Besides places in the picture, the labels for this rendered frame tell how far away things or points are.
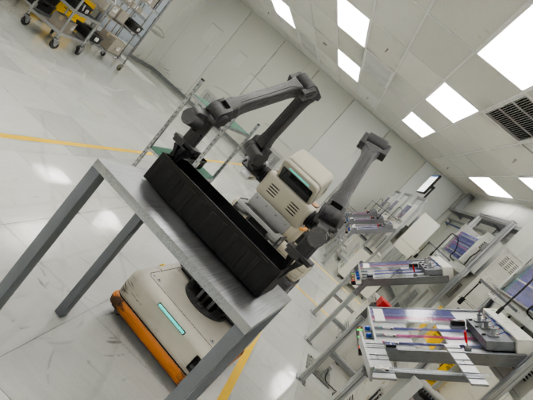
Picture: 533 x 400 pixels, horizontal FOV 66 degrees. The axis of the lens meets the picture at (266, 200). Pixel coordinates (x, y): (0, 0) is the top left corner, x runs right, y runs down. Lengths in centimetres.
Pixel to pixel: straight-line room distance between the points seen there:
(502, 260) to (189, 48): 1004
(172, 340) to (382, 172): 941
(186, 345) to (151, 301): 27
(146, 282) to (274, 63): 981
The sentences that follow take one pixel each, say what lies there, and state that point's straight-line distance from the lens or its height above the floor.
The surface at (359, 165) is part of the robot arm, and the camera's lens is 145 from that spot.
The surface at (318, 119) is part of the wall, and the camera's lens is 1106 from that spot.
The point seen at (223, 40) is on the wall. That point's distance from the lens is 1196.
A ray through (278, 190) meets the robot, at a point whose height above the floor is 102.
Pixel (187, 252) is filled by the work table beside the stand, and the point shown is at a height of 80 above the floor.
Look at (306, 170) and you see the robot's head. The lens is 179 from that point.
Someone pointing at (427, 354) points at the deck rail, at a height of 88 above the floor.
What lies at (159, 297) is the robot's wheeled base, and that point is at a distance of 207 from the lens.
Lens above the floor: 125
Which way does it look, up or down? 9 degrees down
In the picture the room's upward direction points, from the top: 42 degrees clockwise
